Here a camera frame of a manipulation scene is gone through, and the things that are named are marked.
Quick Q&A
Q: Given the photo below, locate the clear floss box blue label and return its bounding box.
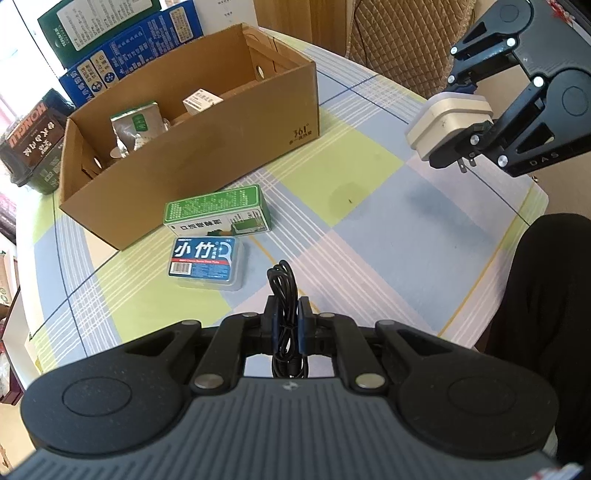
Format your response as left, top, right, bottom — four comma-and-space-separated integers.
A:
167, 235, 246, 292

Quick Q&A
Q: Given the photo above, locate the brown quilted chair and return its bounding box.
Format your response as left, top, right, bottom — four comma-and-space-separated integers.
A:
346, 0, 490, 100

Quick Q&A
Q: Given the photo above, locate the white ointment box with bird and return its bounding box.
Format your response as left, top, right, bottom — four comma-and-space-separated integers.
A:
182, 89, 222, 114

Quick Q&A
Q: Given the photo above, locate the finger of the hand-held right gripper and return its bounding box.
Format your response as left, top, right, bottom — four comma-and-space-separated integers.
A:
428, 74, 571, 179
447, 7, 527, 95

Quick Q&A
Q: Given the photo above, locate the blue printed carton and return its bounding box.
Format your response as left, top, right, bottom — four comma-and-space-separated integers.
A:
58, 0, 206, 109

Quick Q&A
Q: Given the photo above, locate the silver packet with green label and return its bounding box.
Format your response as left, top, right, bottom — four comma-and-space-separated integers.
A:
110, 102, 163, 145

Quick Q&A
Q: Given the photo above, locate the green and white carton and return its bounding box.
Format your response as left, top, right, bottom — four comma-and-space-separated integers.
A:
163, 184, 272, 238

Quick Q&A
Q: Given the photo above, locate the black audio cable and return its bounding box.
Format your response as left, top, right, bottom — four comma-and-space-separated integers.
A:
267, 259, 311, 380

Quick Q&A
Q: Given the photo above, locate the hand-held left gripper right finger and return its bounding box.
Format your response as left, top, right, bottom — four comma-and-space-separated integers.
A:
298, 296, 467, 394

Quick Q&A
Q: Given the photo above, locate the dark green carton white label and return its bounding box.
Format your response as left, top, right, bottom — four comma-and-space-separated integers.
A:
37, 0, 162, 70

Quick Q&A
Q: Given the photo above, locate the dark box with red letters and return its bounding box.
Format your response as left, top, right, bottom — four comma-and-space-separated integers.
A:
0, 88, 77, 195

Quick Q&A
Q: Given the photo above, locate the white power adapter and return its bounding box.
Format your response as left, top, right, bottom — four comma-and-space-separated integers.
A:
405, 92, 495, 175

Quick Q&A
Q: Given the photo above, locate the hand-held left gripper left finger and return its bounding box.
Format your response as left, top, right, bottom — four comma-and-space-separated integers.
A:
122, 295, 281, 394

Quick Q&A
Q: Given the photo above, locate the brown cardboard box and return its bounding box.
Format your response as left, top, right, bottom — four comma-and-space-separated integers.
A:
58, 23, 321, 252

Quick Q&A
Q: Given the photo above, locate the plaid cloth covered desktop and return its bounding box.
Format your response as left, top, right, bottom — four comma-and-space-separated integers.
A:
28, 28, 550, 376

